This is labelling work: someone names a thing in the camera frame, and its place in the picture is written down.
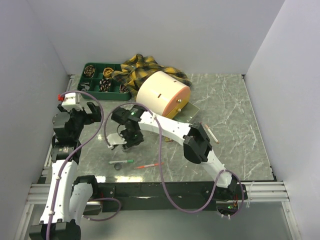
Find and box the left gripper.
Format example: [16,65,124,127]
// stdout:
[57,101,101,140]

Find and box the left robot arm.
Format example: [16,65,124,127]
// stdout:
[29,102,104,240]

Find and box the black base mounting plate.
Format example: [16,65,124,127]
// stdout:
[90,181,248,211]

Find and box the green capped white pen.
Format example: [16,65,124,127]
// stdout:
[108,159,134,165]

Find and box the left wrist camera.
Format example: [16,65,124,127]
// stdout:
[58,92,82,112]

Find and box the round cream drawer organizer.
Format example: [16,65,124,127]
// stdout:
[136,71,200,123]

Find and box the black floral rolled tie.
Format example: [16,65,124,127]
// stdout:
[99,77,112,93]

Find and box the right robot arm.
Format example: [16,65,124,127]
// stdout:
[104,103,243,201]

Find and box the yellow plaid cloth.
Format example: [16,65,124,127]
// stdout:
[110,54,192,98]

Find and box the orange pencil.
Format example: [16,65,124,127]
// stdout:
[134,162,164,169]

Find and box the brown patterned rolled tie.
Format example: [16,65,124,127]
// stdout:
[83,64,96,78]

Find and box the tan rolled item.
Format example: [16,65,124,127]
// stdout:
[102,67,114,78]

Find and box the white pink tipped pen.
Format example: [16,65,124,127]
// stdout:
[204,124,220,144]

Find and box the aluminium rail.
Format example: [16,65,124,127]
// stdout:
[26,181,290,205]

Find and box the green compartment tray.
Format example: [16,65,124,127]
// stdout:
[76,62,131,101]

